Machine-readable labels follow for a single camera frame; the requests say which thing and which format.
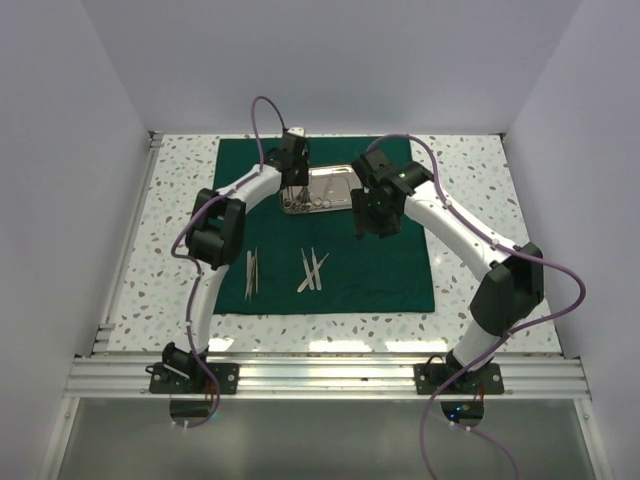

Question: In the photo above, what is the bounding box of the steel instrument tray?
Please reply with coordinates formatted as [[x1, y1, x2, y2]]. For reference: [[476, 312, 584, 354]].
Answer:
[[280, 164, 362, 215]]

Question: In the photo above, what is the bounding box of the dark green surgical cloth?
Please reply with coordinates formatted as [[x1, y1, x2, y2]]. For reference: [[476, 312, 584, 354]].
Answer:
[[212, 134, 435, 316]]

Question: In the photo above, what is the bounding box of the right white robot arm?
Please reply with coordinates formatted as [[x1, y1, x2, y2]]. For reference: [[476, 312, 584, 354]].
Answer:
[[351, 149, 544, 393]]

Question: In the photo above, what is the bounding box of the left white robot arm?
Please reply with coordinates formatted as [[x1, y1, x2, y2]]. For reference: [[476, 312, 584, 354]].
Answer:
[[162, 128, 310, 393]]

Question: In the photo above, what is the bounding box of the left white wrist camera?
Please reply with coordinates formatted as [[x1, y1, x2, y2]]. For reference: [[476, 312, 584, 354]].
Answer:
[[286, 127, 306, 137]]

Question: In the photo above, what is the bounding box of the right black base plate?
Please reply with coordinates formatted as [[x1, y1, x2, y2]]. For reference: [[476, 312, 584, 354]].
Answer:
[[413, 355, 505, 395]]

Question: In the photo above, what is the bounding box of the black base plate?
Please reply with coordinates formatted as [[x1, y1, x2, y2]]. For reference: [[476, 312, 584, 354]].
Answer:
[[145, 362, 240, 395], [413, 355, 505, 395]]

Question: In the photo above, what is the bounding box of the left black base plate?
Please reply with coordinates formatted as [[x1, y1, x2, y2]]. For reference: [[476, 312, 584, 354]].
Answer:
[[145, 362, 240, 395]]

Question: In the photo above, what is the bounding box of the aluminium left side rail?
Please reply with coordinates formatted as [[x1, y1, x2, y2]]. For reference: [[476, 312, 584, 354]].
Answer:
[[89, 131, 164, 356]]

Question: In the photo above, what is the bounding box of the aluminium rail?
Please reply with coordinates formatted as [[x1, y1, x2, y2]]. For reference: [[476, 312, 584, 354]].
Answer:
[[89, 131, 164, 356], [63, 354, 590, 400]]

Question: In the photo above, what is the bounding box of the aluminium front rail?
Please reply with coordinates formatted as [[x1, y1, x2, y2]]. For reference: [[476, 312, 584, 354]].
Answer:
[[63, 354, 590, 400]]

